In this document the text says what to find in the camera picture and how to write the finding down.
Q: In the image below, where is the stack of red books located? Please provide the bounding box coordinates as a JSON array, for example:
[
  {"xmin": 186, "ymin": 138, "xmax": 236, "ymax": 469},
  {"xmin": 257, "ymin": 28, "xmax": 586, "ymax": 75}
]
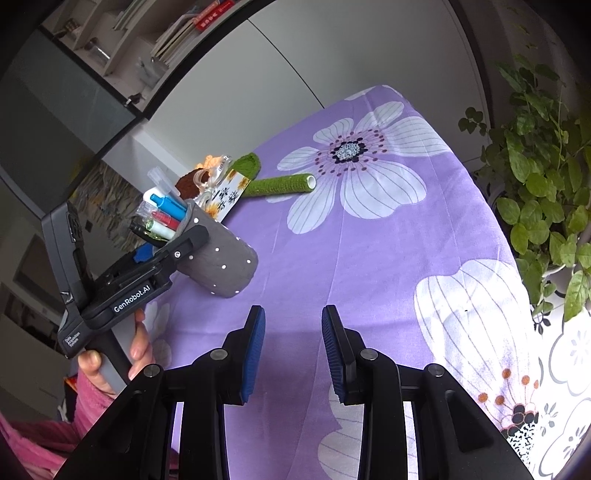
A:
[{"xmin": 194, "ymin": 0, "xmax": 236, "ymax": 31}]

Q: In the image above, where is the sunflower gift tag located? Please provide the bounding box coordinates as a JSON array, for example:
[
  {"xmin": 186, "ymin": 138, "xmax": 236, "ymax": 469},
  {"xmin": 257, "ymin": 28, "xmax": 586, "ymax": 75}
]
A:
[{"xmin": 203, "ymin": 171, "xmax": 253, "ymax": 223}]

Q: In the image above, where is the green pen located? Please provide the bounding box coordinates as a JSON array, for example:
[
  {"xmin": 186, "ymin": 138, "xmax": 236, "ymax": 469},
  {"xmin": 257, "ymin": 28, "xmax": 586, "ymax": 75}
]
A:
[{"xmin": 143, "ymin": 219, "xmax": 179, "ymax": 242}]

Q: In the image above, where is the grey dotted pen holder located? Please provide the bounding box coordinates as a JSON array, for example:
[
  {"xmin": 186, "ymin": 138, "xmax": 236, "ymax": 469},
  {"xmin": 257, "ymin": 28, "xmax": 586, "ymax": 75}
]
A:
[{"xmin": 173, "ymin": 200, "xmax": 258, "ymax": 300}]

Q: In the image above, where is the green potted plant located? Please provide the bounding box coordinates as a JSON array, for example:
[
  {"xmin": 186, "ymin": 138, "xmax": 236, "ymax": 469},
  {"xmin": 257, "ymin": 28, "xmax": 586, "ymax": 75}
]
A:
[{"xmin": 458, "ymin": 53, "xmax": 591, "ymax": 334}]

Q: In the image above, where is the glass jar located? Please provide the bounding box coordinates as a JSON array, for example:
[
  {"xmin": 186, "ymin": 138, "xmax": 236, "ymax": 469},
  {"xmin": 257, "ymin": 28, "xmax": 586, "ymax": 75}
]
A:
[{"xmin": 85, "ymin": 39, "xmax": 112, "ymax": 64}]

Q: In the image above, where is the purple floral tablecloth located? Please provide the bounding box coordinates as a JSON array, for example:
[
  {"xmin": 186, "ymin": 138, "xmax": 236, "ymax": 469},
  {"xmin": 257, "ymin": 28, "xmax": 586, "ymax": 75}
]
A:
[{"xmin": 134, "ymin": 84, "xmax": 591, "ymax": 480}]

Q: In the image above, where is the blue pen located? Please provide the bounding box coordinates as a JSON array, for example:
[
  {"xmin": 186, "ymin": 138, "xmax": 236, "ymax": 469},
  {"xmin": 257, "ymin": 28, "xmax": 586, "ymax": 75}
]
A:
[{"xmin": 149, "ymin": 193, "xmax": 188, "ymax": 219}]

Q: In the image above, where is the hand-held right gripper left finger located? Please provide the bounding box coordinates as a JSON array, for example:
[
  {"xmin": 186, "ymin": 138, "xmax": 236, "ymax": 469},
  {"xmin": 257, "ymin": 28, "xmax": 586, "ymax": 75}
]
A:
[{"xmin": 54, "ymin": 305, "xmax": 267, "ymax": 480}]

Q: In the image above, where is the person's left hand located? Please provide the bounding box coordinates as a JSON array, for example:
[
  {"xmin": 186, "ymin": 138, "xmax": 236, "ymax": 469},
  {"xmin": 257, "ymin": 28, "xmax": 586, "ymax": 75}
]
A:
[{"xmin": 76, "ymin": 320, "xmax": 154, "ymax": 399}]

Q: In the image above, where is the crochet sunflower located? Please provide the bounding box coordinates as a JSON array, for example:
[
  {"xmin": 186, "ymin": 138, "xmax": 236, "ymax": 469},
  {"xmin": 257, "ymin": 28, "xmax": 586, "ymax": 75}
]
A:
[{"xmin": 175, "ymin": 151, "xmax": 318, "ymax": 200}]

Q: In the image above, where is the white ribbon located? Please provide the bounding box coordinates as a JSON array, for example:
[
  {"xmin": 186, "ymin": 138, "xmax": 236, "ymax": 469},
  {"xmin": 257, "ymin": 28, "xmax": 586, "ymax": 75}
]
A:
[{"xmin": 194, "ymin": 157, "xmax": 236, "ymax": 206}]

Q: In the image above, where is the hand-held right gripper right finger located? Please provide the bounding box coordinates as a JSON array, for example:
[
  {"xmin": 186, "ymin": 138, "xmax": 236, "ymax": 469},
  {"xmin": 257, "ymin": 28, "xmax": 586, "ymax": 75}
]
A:
[{"xmin": 321, "ymin": 304, "xmax": 533, "ymax": 480}]

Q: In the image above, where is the floor pile of books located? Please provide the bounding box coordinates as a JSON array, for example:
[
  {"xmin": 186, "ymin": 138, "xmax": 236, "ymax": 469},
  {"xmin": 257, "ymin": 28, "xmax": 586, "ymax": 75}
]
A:
[{"xmin": 69, "ymin": 161, "xmax": 149, "ymax": 218}]

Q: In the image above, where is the stack of magazines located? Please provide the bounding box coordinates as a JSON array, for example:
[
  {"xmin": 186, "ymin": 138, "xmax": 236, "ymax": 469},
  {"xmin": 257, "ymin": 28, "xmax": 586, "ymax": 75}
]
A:
[{"xmin": 150, "ymin": 14, "xmax": 199, "ymax": 70}]

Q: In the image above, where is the white pen cup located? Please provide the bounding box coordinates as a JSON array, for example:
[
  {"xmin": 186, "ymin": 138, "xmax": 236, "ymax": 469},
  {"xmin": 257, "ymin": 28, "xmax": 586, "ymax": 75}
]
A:
[{"xmin": 136, "ymin": 58, "xmax": 167, "ymax": 89}]

